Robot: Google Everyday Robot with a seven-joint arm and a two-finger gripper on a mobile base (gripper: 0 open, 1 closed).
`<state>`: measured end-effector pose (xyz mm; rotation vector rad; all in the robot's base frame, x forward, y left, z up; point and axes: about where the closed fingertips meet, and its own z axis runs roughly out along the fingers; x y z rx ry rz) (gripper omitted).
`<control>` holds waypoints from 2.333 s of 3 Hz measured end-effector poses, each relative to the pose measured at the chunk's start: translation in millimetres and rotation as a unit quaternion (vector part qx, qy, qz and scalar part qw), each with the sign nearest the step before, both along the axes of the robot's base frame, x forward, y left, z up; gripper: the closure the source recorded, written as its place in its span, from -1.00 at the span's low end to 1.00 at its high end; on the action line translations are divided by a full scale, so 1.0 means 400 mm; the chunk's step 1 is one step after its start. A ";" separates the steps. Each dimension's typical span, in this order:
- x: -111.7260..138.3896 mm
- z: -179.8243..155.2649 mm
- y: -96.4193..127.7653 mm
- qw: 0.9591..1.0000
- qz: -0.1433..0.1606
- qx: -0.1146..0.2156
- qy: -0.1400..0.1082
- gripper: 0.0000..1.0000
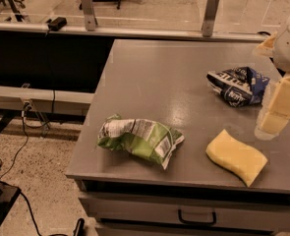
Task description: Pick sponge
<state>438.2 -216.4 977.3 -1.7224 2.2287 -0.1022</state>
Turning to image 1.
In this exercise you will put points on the blue crumpled chip bag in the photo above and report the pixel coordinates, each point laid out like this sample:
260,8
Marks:
239,86

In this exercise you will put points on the metal post bracket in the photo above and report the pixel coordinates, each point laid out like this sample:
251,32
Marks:
89,15
209,17

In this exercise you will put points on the left metal post bracket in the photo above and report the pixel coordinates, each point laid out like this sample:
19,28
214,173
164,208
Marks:
89,15

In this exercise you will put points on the green crumpled chip bag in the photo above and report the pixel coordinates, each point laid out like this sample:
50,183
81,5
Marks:
146,139

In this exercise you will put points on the right metal post bracket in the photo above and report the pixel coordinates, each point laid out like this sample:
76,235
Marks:
209,17

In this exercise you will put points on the black drawer handle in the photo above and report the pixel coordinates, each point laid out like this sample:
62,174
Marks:
197,218

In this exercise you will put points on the black power adapter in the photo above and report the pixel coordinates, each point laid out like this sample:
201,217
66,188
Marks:
57,24

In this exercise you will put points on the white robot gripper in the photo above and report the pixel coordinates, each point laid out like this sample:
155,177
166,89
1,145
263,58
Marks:
289,49

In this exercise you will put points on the yellow wavy sponge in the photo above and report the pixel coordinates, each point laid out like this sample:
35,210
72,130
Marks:
244,161

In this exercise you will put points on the grey metal rail beam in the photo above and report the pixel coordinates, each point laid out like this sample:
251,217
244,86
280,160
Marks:
64,102

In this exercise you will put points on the grey table drawer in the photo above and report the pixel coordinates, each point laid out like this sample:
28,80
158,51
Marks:
163,210

